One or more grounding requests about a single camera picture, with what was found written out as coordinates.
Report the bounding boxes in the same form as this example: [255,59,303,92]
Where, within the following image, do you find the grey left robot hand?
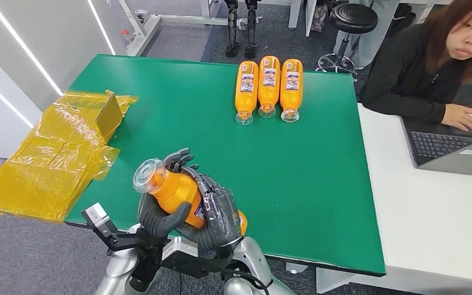
[138,148,200,240]

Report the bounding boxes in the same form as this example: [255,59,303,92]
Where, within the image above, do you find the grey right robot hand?
[176,167,245,251]

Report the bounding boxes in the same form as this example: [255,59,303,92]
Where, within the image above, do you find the orange detergent bottle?
[234,61,259,126]
[280,58,304,124]
[133,158,248,237]
[258,55,281,119]

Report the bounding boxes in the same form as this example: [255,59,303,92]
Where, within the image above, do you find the green table mat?
[64,53,387,278]

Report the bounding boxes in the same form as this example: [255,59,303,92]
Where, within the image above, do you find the yellow film wrapped cardboard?
[0,89,139,224]

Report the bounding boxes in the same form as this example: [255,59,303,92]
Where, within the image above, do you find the black robot leg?
[243,0,262,60]
[224,0,241,58]

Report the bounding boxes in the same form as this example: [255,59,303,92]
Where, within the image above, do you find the grey laptop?
[398,115,472,179]

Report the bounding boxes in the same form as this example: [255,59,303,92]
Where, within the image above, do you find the standing person's legs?
[333,0,402,68]

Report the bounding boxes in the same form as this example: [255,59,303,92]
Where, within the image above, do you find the black round stool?
[317,3,379,77]

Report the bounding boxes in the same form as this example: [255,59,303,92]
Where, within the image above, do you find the person's hand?
[441,103,472,132]

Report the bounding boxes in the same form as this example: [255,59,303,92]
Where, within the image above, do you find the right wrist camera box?
[162,237,200,266]

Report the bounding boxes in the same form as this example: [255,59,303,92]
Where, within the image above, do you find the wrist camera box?
[82,202,114,238]
[162,237,200,266]

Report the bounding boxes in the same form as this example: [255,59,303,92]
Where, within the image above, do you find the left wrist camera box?
[82,202,114,238]

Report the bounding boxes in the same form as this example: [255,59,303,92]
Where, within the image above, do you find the white metal frame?
[117,0,237,57]

